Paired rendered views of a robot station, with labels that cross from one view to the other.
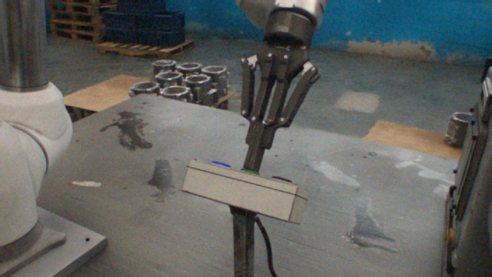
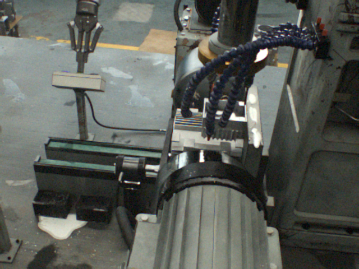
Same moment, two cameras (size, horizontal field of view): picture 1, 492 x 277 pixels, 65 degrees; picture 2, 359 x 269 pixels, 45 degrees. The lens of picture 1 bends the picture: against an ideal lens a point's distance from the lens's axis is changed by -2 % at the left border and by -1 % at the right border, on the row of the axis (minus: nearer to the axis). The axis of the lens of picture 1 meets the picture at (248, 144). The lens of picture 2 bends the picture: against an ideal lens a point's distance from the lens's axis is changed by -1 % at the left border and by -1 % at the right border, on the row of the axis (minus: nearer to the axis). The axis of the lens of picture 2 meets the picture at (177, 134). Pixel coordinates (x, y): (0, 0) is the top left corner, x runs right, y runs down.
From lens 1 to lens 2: 0.98 m
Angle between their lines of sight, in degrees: 22
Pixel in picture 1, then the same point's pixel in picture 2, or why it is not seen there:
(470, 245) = not seen: hidden behind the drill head
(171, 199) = (25, 100)
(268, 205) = (91, 84)
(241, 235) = (80, 101)
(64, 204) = not seen: outside the picture
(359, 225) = (133, 97)
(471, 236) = not seen: hidden behind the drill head
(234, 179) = (75, 77)
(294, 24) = (90, 7)
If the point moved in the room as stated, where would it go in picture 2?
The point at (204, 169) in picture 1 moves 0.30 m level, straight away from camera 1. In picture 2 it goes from (60, 74) to (39, 40)
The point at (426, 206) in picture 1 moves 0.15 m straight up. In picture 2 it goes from (168, 83) to (169, 54)
